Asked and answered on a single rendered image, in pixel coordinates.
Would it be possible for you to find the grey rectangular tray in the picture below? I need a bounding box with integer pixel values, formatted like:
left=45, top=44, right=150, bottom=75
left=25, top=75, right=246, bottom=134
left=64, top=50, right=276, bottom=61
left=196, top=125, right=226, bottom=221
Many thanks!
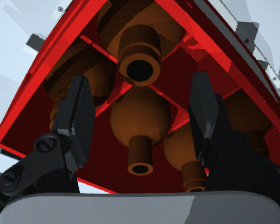
left=0, top=148, right=22, bottom=161

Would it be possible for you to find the brown bottle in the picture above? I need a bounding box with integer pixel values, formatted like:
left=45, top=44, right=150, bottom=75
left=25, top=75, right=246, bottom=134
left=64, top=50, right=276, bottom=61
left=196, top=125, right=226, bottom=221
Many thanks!
left=163, top=121, right=207, bottom=192
left=223, top=88, right=271, bottom=160
left=110, top=86, right=171, bottom=175
left=97, top=0, right=183, bottom=87
left=43, top=36, right=117, bottom=130

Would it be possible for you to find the red plastic crate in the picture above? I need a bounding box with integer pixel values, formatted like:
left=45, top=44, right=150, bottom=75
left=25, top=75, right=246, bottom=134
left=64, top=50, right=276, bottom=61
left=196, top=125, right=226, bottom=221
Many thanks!
left=0, top=0, right=280, bottom=194

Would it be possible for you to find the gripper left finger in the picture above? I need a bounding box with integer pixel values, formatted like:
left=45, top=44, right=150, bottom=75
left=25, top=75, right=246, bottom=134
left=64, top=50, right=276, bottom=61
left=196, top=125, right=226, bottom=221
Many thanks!
left=0, top=75, right=96, bottom=213

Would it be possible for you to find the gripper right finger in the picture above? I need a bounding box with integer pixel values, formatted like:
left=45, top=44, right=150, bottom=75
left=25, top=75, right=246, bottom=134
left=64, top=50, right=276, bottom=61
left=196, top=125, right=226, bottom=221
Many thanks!
left=188, top=71, right=280, bottom=206

